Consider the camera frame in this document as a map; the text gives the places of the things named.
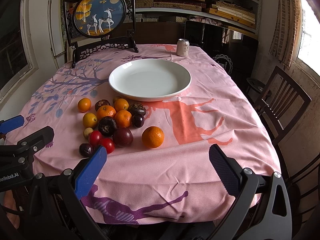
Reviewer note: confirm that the mandarin with green stem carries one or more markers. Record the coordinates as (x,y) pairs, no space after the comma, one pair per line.
(104,111)

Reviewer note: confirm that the yellow orange citrus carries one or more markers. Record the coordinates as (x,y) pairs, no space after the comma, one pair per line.
(90,120)

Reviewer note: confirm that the red cherry tomato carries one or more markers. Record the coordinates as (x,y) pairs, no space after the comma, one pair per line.
(108,144)
(95,138)

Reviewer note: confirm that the white beverage can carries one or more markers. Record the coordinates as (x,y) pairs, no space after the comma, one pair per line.
(182,48)

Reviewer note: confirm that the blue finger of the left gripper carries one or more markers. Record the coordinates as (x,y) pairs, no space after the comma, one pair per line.
(39,139)
(11,124)

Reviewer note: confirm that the bamboo curtain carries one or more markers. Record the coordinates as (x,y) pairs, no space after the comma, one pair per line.
(287,31)

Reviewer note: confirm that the pink printed tablecloth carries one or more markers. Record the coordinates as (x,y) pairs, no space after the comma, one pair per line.
(175,181)

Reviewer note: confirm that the wooden bookshelf with boxes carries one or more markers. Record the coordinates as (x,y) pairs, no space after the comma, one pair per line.
(200,2)

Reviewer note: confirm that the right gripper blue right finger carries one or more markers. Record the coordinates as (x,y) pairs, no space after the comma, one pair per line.
(228,170)

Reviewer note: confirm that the white round plate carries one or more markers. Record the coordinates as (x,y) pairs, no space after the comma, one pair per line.
(150,79)

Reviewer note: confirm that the small orange far left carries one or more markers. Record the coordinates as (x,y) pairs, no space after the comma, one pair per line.
(84,105)

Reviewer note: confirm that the dark cherry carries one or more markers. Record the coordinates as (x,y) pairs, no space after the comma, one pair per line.
(86,150)
(138,120)

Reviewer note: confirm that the tan longan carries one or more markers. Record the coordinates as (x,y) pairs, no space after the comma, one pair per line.
(87,132)

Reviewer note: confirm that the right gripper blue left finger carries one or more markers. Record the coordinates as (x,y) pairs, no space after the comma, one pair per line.
(87,176)

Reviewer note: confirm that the large orange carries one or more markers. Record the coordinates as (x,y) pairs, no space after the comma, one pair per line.
(153,137)

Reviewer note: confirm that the mandarin centre right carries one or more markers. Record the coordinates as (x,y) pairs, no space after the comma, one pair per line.
(123,118)

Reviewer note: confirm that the dark water chestnut right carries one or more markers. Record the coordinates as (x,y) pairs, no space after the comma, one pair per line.
(137,108)

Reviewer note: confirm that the dark red plum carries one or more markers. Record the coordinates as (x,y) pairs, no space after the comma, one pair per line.
(122,137)

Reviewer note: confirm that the round deer screen ornament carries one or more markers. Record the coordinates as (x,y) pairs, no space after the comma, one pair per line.
(95,25)

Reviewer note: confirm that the dark wooden chair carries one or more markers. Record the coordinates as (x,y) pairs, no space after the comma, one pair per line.
(287,93)

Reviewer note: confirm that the small round orange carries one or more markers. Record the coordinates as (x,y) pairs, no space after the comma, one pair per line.
(121,104)

